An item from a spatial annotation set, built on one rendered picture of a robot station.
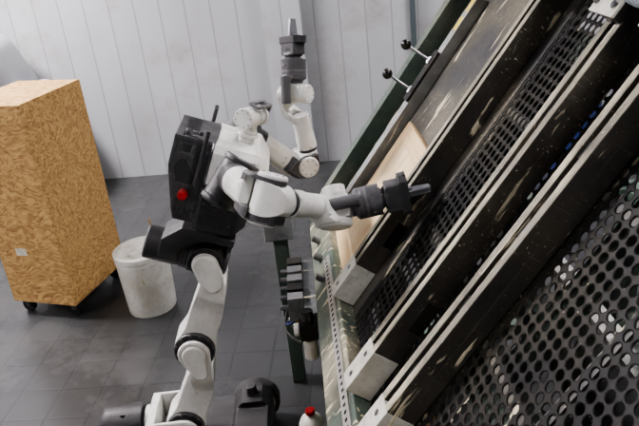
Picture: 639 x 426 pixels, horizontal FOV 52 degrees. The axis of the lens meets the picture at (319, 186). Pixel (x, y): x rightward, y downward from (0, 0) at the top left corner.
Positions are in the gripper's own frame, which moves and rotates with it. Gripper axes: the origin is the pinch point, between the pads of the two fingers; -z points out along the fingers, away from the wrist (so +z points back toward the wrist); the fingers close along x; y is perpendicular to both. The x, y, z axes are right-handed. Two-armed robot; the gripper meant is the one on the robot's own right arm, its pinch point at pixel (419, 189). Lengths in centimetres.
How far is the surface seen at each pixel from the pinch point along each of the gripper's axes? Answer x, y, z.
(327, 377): -38, -22, 36
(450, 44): 24, 58, -26
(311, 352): -56, 15, 43
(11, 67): 17, 332, 244
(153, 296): -96, 147, 136
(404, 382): -15, -57, 16
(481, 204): 10.8, -37.5, -8.2
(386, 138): -4, 58, 2
